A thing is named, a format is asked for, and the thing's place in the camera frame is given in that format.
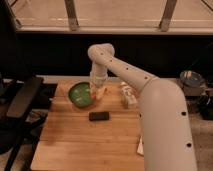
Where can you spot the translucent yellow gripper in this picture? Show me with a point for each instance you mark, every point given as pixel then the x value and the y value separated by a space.
pixel 99 91

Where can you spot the red pepper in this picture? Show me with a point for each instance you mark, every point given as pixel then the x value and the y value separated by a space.
pixel 94 96

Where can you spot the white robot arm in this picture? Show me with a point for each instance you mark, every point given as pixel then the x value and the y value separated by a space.
pixel 165 127

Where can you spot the green ceramic bowl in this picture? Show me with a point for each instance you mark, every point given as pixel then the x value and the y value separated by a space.
pixel 79 95

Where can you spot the black rectangular block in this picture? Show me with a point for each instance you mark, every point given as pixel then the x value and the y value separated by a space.
pixel 98 116

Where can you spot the clear plastic bottle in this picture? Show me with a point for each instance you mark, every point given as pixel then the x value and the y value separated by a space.
pixel 128 96

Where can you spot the black office chair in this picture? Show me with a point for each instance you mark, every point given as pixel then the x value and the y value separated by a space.
pixel 14 128

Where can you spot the round dark dish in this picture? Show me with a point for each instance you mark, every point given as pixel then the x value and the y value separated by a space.
pixel 191 78

